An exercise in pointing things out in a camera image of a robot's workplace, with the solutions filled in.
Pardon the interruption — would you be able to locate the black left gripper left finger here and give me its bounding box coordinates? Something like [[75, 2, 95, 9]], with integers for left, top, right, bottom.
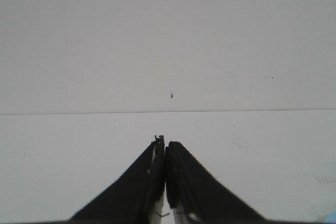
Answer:
[[70, 135, 165, 220]]

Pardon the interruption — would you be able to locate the light blue round plate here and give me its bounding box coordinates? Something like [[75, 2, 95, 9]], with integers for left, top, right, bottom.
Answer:
[[319, 211, 336, 223]]

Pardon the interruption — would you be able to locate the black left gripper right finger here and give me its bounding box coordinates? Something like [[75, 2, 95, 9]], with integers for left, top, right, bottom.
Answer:
[[165, 141, 265, 220]]

